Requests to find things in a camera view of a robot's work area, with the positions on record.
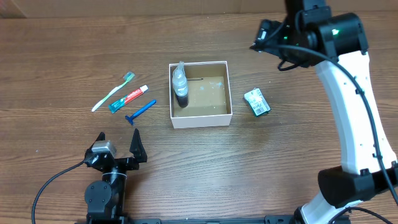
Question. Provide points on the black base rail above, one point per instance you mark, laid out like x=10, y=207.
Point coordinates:
x=211, y=221

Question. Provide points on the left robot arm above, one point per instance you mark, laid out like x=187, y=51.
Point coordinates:
x=105, y=198

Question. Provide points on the white cardboard box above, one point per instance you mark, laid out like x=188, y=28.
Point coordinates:
x=209, y=96

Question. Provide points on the green soap packet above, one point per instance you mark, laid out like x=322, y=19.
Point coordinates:
x=257, y=102

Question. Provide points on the clear foam pump bottle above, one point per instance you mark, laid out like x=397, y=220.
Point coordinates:
x=180, y=85

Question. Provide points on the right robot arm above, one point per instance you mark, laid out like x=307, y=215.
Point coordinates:
x=337, y=48

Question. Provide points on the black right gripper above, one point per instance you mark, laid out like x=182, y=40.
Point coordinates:
x=273, y=41

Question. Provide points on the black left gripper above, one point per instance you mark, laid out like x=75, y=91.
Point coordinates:
x=137, y=150

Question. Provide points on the red green toothpaste tube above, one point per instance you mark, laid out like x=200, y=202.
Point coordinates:
x=114, y=107

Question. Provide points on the blue disposable razor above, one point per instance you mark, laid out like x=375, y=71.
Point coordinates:
x=131, y=118

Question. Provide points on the green white toothbrush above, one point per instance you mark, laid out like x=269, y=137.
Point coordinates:
x=127, y=78

